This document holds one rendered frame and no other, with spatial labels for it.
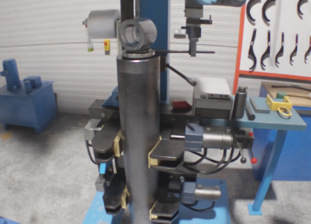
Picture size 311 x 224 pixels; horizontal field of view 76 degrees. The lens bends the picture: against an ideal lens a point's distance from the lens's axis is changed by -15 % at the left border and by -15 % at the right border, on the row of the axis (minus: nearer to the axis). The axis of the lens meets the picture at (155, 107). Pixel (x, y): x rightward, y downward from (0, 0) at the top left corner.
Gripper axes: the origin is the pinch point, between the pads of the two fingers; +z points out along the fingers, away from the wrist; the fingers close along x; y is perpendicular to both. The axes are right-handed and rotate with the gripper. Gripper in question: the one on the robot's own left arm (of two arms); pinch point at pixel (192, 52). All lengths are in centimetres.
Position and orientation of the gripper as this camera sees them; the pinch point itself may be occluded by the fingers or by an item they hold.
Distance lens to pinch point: 118.2
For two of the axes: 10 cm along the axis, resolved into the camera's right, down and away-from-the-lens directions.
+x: 0.7, 4.4, -9.0
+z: 0.0, 9.0, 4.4
